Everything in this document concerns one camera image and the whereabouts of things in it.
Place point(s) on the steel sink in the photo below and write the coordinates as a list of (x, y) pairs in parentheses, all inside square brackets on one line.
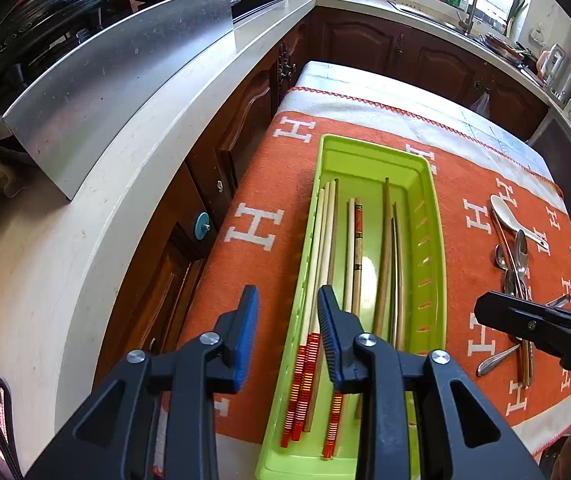
[(425, 14)]

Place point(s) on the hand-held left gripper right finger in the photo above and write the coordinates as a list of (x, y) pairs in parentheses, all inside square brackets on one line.
[(330, 340)]

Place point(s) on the black red cooker pot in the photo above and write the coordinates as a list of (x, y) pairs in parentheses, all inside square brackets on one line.
[(55, 5)]

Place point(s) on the hanging plastic bag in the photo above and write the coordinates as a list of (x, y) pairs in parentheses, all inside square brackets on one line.
[(480, 105)]

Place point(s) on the steel electric kettle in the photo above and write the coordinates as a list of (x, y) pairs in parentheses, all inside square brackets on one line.
[(560, 75)]

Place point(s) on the steel faucet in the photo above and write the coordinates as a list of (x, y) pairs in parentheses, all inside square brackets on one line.
[(469, 15)]

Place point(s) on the brown wooden cabinets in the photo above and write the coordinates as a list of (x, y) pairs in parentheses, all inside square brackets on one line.
[(355, 40)]

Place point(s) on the black gas stove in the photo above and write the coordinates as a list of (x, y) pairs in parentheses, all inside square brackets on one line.
[(255, 7)]

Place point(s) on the orange printed blanket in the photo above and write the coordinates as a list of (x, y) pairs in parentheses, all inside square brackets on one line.
[(275, 170)]

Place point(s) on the pale blue tablecloth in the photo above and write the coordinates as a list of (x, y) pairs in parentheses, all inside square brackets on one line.
[(345, 77)]

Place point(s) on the metal fork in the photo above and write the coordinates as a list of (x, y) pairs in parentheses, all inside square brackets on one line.
[(493, 364)]

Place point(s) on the stainless steel appliance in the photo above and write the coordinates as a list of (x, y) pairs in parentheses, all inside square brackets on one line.
[(565, 160)]

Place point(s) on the steel splash guard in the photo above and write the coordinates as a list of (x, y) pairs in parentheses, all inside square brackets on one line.
[(115, 85)]

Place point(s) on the bundle of wooden chopsticks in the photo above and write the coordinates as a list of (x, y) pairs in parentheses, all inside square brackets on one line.
[(290, 410)]

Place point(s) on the green onion stalks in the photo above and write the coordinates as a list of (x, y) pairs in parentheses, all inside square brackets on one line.
[(515, 12)]

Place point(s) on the white ceramic spoon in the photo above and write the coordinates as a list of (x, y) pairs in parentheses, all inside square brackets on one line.
[(503, 208)]

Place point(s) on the stack of dishes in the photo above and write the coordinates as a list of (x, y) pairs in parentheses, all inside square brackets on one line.
[(503, 47)]

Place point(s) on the green plastic utensil tray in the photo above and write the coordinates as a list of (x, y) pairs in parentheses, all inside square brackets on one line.
[(365, 170)]

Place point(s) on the blue cabinet knob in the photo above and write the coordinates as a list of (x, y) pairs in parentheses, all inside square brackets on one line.
[(200, 223)]

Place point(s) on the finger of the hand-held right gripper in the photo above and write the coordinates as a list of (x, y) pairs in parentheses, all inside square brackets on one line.
[(510, 317)]

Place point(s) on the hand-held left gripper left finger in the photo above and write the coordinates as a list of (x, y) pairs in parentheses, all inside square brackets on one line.
[(243, 340)]

